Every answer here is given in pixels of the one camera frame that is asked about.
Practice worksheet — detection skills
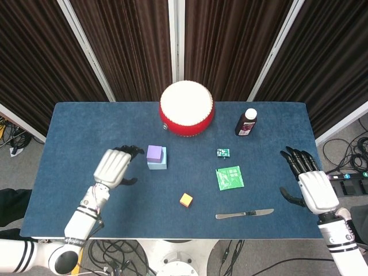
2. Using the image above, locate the dark brown curtain panel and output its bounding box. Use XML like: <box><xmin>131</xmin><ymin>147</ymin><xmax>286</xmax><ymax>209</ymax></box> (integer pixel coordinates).
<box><xmin>0</xmin><ymin>0</ymin><xmax>112</xmax><ymax>136</ymax></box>
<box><xmin>70</xmin><ymin>0</ymin><xmax>175</xmax><ymax>102</ymax></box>
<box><xmin>255</xmin><ymin>0</ymin><xmax>368</xmax><ymax>136</ymax></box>
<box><xmin>183</xmin><ymin>0</ymin><xmax>294</xmax><ymax>102</ymax></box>

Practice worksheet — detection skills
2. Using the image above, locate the dark trouser leg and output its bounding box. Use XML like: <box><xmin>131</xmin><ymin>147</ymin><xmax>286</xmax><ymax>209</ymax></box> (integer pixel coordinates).
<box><xmin>0</xmin><ymin>187</ymin><xmax>33</xmax><ymax>228</ymax></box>

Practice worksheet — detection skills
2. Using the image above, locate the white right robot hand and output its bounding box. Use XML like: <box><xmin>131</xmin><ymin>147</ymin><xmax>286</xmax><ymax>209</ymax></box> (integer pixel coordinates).
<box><xmin>279</xmin><ymin>146</ymin><xmax>340</xmax><ymax>215</ymax></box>

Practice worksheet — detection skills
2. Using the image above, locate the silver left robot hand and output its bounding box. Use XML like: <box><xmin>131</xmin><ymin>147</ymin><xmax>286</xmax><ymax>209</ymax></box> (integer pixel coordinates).
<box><xmin>93</xmin><ymin>144</ymin><xmax>145</xmax><ymax>190</ymax></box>

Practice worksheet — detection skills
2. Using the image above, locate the purple cube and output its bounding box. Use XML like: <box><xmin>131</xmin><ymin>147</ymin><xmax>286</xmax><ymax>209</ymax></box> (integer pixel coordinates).
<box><xmin>146</xmin><ymin>144</ymin><xmax>164</xmax><ymax>164</ymax></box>

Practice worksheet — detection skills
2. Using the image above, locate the blue fabric table mat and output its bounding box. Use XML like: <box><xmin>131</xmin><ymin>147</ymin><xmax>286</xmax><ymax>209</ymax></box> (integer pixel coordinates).
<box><xmin>20</xmin><ymin>101</ymin><xmax>324</xmax><ymax>240</ymax></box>

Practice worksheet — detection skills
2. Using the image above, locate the red drum white skin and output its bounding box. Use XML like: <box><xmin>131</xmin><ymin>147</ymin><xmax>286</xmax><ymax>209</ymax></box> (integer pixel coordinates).
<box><xmin>159</xmin><ymin>80</ymin><xmax>216</xmax><ymax>138</ymax></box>

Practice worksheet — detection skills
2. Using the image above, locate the dark grape juice bottle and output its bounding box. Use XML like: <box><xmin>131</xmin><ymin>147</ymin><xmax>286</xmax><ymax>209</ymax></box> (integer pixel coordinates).
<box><xmin>234</xmin><ymin>108</ymin><xmax>258</xmax><ymax>137</ymax></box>

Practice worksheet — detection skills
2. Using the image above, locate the white partition post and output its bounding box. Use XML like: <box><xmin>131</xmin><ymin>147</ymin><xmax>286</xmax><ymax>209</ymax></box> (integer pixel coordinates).
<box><xmin>315</xmin><ymin>101</ymin><xmax>368</xmax><ymax>147</ymax></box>
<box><xmin>167</xmin><ymin>0</ymin><xmax>186</xmax><ymax>83</ymax></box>
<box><xmin>247</xmin><ymin>0</ymin><xmax>306</xmax><ymax>102</ymax></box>
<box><xmin>0</xmin><ymin>102</ymin><xmax>47</xmax><ymax>144</ymax></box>
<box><xmin>56</xmin><ymin>0</ymin><xmax>117</xmax><ymax>103</ymax></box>

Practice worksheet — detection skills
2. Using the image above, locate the silver butter knife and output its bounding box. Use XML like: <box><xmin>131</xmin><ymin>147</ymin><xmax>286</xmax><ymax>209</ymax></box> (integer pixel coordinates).
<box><xmin>215</xmin><ymin>208</ymin><xmax>275</xmax><ymax>220</ymax></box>

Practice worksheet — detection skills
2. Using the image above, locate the large light blue cube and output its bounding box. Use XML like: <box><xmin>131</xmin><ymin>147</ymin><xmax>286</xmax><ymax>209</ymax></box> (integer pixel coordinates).
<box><xmin>147</xmin><ymin>146</ymin><xmax>168</xmax><ymax>171</ymax></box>

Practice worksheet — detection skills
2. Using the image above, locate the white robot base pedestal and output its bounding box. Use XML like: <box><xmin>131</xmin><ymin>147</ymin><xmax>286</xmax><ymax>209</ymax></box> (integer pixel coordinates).
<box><xmin>137</xmin><ymin>239</ymin><xmax>220</xmax><ymax>276</ymax></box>

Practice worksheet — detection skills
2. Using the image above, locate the flat green sachet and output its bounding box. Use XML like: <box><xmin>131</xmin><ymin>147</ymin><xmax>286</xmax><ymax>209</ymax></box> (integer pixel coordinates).
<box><xmin>215</xmin><ymin>165</ymin><xmax>246</xmax><ymax>191</ymax></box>

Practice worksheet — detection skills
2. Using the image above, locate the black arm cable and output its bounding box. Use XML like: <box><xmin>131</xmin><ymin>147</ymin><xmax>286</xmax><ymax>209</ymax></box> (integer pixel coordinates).
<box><xmin>85</xmin><ymin>214</ymin><xmax>105</xmax><ymax>241</ymax></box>

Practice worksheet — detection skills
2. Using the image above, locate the black floor cable bundle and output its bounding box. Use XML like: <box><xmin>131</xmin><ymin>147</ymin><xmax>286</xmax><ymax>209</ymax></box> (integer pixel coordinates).
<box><xmin>321</xmin><ymin>118</ymin><xmax>368</xmax><ymax>174</ymax></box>
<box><xmin>0</xmin><ymin>116</ymin><xmax>34</xmax><ymax>151</ymax></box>
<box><xmin>85</xmin><ymin>239</ymin><xmax>158</xmax><ymax>276</ymax></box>

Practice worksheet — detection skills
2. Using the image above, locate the small orange yellow cube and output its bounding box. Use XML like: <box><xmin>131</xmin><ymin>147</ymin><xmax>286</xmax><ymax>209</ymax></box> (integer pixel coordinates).
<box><xmin>179</xmin><ymin>192</ymin><xmax>194</xmax><ymax>209</ymax></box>

